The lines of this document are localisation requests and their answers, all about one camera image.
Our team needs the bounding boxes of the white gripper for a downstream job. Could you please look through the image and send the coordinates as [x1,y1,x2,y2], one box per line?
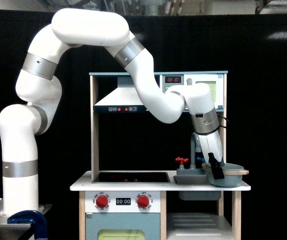
[198,130,225,180]

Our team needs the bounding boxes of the grey toy pot bowl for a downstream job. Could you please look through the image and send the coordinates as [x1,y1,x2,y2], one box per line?
[202,162,249,188]

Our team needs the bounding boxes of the wooden toy kitchen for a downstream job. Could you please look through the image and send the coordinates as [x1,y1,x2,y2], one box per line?
[70,72,251,240]

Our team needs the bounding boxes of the blue faucet knob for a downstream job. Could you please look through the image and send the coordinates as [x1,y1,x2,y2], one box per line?
[196,157,206,163]

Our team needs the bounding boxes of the grey toy sink basin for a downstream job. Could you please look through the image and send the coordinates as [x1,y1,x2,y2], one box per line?
[173,175,222,201]

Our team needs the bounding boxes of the grey toy faucet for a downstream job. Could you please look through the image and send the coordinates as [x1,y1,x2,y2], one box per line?
[176,132,206,176]

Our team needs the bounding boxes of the red faucet knob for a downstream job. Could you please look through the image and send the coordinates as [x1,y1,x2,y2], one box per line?
[175,157,189,166]

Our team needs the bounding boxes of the right red oven knob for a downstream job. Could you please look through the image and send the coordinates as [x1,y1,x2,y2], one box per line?
[136,195,150,209]

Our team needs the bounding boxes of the red oven knob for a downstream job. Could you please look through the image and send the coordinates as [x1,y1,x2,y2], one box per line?
[95,195,109,209]
[136,195,150,209]

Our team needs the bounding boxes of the toy microwave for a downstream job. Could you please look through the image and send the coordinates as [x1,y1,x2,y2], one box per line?
[159,72,226,112]

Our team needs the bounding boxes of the black toy stovetop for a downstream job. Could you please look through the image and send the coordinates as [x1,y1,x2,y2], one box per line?
[92,171,170,184]

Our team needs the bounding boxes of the grey range hood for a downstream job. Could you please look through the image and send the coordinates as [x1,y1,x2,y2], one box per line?
[93,76,149,114]

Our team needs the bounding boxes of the left red oven knob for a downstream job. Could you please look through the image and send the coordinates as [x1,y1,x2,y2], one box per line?
[95,195,109,209]

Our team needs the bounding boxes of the blue toy oven door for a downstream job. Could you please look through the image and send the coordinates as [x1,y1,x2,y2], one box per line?
[85,213,161,240]

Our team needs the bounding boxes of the blue clamp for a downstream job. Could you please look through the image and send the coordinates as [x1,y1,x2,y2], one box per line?
[7,210,48,240]

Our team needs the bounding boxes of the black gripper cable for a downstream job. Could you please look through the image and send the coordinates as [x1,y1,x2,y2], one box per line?
[216,113,230,130]

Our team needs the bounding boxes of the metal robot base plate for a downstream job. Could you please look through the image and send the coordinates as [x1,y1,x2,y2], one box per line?
[0,203,54,240]

